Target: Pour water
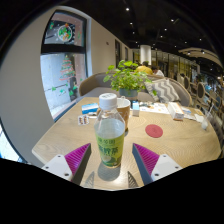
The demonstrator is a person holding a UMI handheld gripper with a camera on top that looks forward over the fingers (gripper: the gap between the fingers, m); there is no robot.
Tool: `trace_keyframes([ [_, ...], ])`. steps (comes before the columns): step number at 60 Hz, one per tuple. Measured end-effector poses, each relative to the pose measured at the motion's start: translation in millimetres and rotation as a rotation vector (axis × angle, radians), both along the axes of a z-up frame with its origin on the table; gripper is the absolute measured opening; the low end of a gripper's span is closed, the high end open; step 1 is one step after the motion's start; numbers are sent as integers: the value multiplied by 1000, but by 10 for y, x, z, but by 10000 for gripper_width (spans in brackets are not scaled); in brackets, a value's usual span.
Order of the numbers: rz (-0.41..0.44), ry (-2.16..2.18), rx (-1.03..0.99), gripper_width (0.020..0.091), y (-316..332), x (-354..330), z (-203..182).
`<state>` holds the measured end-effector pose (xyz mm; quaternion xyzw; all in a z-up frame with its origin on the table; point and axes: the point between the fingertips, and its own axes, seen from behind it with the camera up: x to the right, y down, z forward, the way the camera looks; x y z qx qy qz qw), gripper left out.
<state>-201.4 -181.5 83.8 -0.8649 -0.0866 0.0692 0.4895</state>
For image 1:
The green-label clear drink bottle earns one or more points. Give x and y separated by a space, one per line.
109 133

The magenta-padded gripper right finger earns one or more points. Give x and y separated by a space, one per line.
146 160

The printed paper leaflet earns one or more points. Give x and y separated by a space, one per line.
155 108

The window with festive decals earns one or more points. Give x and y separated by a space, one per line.
63 66

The person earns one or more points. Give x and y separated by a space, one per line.
158 72
144 69

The flat round red coaster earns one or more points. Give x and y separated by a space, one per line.
154 131

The pill blister pack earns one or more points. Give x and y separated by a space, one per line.
83 120

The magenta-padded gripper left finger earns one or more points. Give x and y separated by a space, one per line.
78 159

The grey curved sofa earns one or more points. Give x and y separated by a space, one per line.
96 86

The grey white chevron pillow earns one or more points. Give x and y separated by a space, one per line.
163 90

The group of dining chairs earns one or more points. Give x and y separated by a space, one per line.
203 90

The blue white flat box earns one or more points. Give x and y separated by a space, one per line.
90 108

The white round pillar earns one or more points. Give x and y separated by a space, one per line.
145 55

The brown ceramic mug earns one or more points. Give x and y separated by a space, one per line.
124 110

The green potted plant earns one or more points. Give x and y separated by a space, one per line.
126 78

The clear plastic cup with straw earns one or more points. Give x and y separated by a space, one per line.
206 121

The group of ceiling lights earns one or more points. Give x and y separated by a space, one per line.
163 30

